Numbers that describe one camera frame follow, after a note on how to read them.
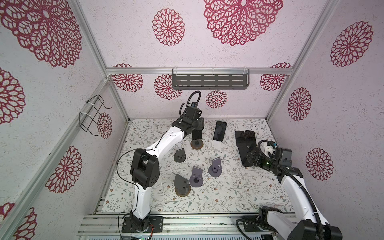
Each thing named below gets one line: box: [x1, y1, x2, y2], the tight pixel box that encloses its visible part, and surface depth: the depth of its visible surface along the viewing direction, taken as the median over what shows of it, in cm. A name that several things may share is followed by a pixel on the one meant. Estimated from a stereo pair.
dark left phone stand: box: [173, 148, 186, 163], surface depth 97 cm
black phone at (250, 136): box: [245, 130, 257, 147], surface depth 111 cm
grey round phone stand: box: [189, 166, 204, 188], surface depth 88 cm
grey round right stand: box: [208, 157, 223, 178], surface depth 90 cm
